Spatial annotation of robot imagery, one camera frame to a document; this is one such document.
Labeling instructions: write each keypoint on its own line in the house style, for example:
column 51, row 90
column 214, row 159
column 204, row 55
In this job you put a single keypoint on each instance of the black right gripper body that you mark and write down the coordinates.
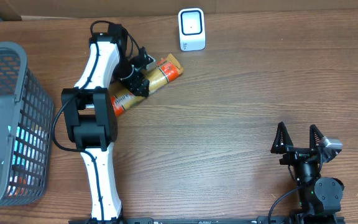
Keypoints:
column 294, row 157

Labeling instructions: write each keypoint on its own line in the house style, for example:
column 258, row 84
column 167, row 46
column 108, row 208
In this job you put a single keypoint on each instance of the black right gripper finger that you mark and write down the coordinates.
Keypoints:
column 282, row 142
column 315, row 137

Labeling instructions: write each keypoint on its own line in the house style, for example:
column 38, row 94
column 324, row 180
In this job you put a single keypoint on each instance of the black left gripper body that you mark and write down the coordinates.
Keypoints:
column 136, row 82

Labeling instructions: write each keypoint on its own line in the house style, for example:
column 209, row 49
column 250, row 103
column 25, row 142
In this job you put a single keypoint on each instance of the orange spaghetti packet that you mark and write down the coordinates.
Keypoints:
column 164, row 72

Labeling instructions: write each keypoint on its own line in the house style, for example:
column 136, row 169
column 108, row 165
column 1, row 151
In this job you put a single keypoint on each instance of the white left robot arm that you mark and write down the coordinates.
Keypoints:
column 90, row 118

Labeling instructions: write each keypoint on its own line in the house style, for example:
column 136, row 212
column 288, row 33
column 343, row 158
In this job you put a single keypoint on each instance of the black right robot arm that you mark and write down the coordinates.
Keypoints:
column 319, row 197

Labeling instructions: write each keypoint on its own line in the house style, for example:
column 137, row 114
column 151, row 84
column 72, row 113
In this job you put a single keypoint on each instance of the white barcode scanner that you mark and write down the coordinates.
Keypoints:
column 191, row 29

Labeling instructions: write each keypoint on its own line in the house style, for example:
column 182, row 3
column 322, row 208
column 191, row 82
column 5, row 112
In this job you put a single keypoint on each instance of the grey plastic mesh basket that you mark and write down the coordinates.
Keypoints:
column 26, row 116

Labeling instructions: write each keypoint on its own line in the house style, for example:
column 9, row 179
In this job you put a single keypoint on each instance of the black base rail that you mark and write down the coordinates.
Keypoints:
column 258, row 220

